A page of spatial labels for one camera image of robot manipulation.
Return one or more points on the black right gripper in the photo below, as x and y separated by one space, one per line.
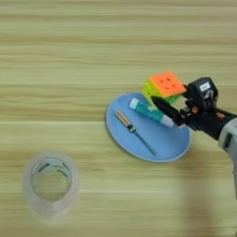
206 120

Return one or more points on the green white glue stick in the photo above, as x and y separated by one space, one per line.
145 109

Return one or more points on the colourful puzzle cube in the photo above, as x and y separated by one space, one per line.
166 83

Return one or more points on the blue round plate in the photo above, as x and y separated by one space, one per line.
166 142

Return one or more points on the black box with white label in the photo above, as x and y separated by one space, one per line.
202 89

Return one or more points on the clear tape roll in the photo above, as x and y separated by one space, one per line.
31 197

